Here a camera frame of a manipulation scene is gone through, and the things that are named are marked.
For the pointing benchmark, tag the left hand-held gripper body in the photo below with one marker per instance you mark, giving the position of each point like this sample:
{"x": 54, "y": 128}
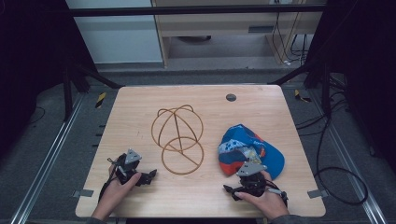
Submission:
{"x": 125, "y": 170}

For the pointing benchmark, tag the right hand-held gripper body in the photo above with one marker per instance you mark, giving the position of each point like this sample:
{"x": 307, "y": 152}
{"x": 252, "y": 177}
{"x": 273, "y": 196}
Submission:
{"x": 253, "y": 183}

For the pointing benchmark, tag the blue and orange cap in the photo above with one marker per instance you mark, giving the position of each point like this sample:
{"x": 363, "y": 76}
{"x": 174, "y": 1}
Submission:
{"x": 241, "y": 146}

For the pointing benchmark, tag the person's right hand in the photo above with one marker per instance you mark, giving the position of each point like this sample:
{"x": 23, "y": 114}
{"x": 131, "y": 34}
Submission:
{"x": 268, "y": 202}

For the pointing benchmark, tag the person's left hand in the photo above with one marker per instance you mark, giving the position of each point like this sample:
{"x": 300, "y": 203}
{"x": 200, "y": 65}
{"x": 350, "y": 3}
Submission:
{"x": 114, "y": 193}

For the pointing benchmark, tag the yellow and black tape strip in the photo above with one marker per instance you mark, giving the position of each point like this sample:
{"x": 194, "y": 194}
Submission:
{"x": 100, "y": 100}
{"x": 300, "y": 95}

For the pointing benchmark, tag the black metal stand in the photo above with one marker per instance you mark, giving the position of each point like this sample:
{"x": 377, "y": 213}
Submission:
{"x": 67, "y": 93}
{"x": 325, "y": 90}

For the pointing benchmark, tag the white cabinet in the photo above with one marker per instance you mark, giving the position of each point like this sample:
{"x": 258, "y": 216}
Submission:
{"x": 118, "y": 37}

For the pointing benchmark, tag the black curtain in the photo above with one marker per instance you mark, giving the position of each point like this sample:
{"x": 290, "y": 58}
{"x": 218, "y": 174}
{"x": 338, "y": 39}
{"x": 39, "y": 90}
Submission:
{"x": 31, "y": 62}
{"x": 367, "y": 77}

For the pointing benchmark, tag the light wooden desk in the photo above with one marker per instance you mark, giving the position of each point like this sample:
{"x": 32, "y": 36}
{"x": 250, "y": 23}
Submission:
{"x": 218, "y": 23}

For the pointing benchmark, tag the grey metal table bracket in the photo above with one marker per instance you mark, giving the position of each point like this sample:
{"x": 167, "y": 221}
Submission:
{"x": 83, "y": 193}
{"x": 317, "y": 193}

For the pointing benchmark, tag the aluminium floor rail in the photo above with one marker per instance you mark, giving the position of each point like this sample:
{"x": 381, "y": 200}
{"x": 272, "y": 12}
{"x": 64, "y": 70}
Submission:
{"x": 46, "y": 161}
{"x": 348, "y": 161}

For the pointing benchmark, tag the black horizontal frame bar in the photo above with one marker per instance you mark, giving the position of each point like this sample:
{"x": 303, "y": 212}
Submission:
{"x": 186, "y": 11}

